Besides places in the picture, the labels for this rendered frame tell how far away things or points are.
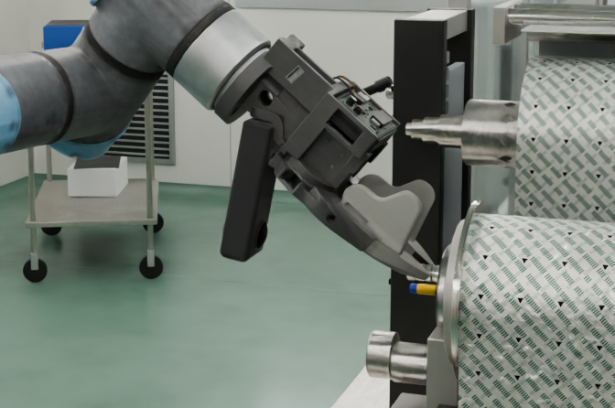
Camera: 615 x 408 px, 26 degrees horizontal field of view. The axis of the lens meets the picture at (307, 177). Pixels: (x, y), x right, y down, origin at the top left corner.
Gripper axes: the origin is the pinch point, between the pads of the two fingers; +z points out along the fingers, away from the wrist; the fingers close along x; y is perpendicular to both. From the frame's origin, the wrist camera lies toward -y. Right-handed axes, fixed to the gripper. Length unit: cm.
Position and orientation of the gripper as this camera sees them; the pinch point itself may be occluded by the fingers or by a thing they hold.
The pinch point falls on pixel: (412, 269)
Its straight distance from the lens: 105.8
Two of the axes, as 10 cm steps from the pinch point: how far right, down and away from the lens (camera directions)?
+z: 7.3, 6.8, -1.1
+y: 6.1, -7.1, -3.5
